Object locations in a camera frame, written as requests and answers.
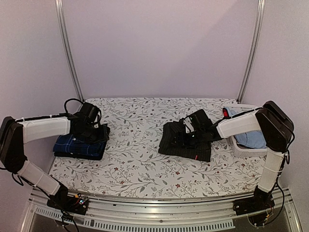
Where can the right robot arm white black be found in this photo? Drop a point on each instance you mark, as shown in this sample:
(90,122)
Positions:
(276,127)

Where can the light blue shirt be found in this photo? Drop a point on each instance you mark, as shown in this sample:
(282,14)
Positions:
(252,140)

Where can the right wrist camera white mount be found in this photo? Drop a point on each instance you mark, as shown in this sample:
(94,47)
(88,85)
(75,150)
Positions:
(188,125)

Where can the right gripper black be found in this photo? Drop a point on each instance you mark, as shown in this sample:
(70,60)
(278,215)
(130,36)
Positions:
(184,143)

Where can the red black garment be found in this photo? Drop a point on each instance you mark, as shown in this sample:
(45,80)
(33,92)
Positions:
(225,113)

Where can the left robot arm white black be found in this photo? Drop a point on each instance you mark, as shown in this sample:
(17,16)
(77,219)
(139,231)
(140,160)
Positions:
(15,133)

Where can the aluminium front rail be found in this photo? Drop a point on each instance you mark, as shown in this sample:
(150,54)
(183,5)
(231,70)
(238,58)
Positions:
(118,214)

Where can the black pinstriped long sleeve shirt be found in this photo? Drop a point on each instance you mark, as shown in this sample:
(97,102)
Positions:
(166,148)

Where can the right aluminium frame post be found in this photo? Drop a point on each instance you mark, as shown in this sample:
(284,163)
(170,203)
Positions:
(253,48)

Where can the aluminium frame post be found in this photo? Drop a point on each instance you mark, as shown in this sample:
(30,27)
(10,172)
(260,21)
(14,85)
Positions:
(253,48)
(67,49)

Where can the left aluminium frame post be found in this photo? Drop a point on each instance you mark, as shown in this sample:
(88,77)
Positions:
(67,49)

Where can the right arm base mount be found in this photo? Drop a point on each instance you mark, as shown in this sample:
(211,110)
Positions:
(259,201)

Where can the blue plaid shirt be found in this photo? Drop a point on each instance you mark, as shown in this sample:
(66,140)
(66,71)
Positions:
(72,145)

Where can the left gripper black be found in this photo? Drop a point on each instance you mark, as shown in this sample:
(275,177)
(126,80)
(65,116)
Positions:
(103,137)

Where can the white plastic laundry basket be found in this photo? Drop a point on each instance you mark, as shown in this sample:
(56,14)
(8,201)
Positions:
(241,151)

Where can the floral patterned tablecloth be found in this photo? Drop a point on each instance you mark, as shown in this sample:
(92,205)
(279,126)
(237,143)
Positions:
(132,167)

